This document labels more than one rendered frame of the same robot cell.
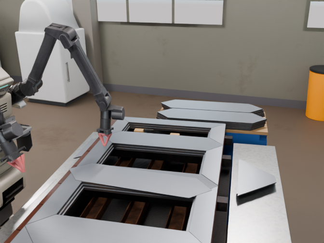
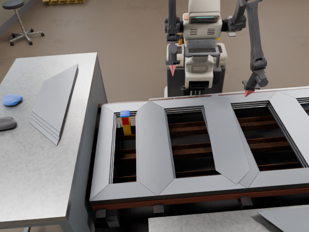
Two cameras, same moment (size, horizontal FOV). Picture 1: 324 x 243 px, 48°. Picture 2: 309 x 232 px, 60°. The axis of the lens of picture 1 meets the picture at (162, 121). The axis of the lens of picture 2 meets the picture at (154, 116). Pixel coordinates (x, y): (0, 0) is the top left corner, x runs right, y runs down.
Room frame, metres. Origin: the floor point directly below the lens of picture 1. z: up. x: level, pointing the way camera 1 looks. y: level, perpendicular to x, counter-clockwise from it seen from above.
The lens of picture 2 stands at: (0.88, -0.88, 2.03)
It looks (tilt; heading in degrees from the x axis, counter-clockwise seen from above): 42 degrees down; 77
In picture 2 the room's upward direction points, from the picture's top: 4 degrees counter-clockwise
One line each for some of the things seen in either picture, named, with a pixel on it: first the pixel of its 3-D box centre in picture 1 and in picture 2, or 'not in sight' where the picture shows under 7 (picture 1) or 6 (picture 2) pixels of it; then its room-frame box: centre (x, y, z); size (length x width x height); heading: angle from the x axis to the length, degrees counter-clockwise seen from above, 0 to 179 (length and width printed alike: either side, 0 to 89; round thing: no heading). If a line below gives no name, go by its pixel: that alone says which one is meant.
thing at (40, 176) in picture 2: not in sight; (34, 115); (0.49, 0.43, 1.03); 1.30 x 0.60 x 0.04; 78
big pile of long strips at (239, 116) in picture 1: (210, 114); not in sight; (2.49, -0.36, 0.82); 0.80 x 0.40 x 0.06; 78
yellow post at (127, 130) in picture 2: not in sight; (126, 125); (1.00, 0.44, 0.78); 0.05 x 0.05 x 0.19; 78
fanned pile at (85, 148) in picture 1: (94, 148); not in sight; (2.19, 0.46, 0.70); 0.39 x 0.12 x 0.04; 168
